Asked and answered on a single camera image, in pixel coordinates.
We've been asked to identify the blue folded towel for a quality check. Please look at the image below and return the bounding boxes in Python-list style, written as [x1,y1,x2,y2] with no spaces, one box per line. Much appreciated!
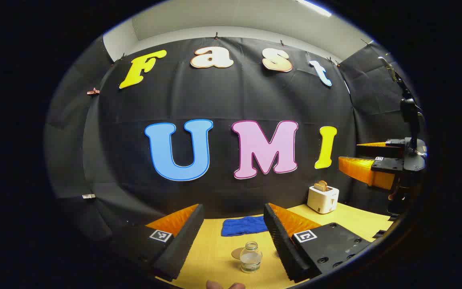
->
[221,216,270,237]

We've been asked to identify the clear plastic water bottle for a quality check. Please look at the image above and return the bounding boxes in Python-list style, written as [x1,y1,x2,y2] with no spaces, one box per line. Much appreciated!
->
[240,241,263,273]

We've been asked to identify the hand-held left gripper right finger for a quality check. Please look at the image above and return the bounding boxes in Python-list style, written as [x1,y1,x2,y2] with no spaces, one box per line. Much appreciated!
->
[263,203,373,283]

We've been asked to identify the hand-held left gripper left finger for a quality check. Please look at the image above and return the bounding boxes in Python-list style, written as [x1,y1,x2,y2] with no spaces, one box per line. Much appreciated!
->
[109,204,205,282]

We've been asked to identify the white toaster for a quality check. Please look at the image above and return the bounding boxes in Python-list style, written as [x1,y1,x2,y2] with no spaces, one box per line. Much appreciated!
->
[307,185,340,214]

